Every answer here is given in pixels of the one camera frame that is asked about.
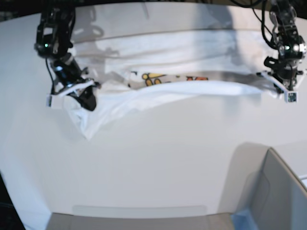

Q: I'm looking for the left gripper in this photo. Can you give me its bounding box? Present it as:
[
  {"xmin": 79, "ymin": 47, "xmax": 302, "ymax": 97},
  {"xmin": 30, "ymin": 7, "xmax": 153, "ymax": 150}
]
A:
[{"xmin": 264, "ymin": 57, "xmax": 307, "ymax": 93}]

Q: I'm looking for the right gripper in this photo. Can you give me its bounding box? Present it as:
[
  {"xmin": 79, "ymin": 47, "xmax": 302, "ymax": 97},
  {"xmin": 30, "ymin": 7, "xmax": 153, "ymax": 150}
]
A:
[{"xmin": 49, "ymin": 57, "xmax": 101, "ymax": 111}]

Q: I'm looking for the white t-shirt with print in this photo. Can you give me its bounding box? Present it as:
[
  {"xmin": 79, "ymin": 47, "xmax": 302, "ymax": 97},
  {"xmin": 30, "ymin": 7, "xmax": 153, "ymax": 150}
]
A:
[{"xmin": 63, "ymin": 30, "xmax": 277, "ymax": 139}]

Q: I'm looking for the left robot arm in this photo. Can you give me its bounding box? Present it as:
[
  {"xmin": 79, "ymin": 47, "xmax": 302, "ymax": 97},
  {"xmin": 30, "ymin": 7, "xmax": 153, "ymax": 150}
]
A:
[{"xmin": 231, "ymin": 0, "xmax": 307, "ymax": 93}]

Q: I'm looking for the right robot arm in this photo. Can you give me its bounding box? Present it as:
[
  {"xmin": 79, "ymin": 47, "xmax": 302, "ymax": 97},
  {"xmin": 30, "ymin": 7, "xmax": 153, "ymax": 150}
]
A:
[{"xmin": 34, "ymin": 0, "xmax": 100, "ymax": 112}]

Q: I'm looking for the grey cardboard box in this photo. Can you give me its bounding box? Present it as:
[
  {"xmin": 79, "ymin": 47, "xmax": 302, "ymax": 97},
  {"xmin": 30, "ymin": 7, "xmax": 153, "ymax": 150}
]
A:
[{"xmin": 217, "ymin": 142, "xmax": 307, "ymax": 230}]

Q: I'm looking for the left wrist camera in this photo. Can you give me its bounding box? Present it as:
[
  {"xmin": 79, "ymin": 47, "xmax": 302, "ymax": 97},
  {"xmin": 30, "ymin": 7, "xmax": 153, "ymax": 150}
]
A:
[{"xmin": 284, "ymin": 91, "xmax": 298, "ymax": 103}]

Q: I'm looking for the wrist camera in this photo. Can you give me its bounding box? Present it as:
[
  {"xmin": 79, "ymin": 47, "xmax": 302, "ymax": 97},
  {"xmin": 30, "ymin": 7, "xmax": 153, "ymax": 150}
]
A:
[
  {"xmin": 46, "ymin": 94, "xmax": 63, "ymax": 109},
  {"xmin": 284, "ymin": 91, "xmax": 298, "ymax": 103}
]

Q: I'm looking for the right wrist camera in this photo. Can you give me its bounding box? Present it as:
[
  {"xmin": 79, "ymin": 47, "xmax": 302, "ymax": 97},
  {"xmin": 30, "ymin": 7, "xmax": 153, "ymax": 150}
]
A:
[{"xmin": 46, "ymin": 94, "xmax": 63, "ymax": 109}]

